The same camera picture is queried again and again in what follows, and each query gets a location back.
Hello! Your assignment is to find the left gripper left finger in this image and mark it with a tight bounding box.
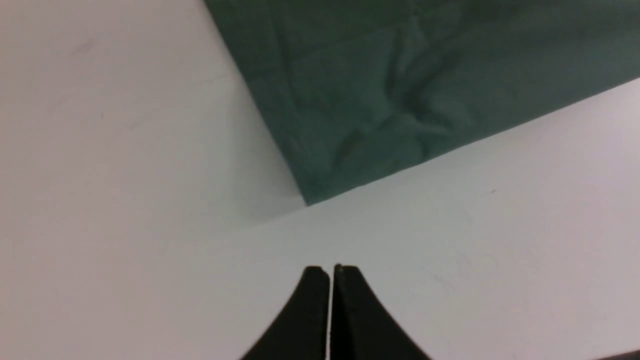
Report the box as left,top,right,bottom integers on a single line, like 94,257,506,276
242,266,330,360

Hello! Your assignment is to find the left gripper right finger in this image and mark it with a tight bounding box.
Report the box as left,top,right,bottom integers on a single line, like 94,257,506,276
330,264,429,360

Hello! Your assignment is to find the green long-sleeved shirt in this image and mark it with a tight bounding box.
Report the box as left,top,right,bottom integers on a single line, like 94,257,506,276
205,0,640,206

